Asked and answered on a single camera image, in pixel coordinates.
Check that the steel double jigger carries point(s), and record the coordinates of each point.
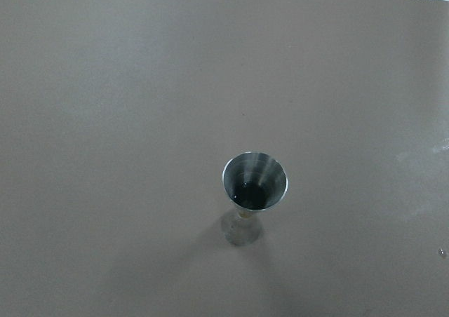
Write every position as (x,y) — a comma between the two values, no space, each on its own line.
(254,182)

